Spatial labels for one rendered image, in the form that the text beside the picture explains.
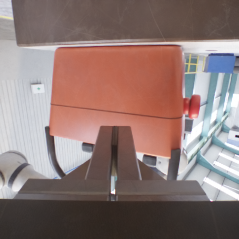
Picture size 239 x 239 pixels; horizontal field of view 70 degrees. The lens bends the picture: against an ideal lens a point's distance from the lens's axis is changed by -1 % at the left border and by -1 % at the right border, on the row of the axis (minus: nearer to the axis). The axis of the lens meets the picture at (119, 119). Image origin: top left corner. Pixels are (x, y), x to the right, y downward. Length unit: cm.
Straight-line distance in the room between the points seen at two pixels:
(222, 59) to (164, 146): 952
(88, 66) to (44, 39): 6
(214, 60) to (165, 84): 946
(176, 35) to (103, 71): 9
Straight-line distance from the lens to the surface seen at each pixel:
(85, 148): 31
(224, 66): 971
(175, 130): 20
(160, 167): 53
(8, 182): 107
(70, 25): 23
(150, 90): 20
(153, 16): 19
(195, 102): 24
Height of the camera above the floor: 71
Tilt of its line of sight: 18 degrees up
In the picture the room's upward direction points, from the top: 179 degrees counter-clockwise
